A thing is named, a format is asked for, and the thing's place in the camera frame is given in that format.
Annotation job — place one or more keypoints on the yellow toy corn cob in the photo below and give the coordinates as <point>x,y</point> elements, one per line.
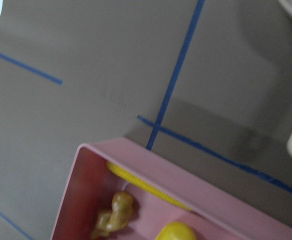
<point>134,180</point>

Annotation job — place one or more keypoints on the tan toy ginger root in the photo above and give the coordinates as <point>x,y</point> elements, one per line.
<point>116,218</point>

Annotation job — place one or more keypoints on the yellow toy corn piece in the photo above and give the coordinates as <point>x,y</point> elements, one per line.
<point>176,231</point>

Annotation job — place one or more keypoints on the pink plastic bin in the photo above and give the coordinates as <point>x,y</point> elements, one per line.
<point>212,213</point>

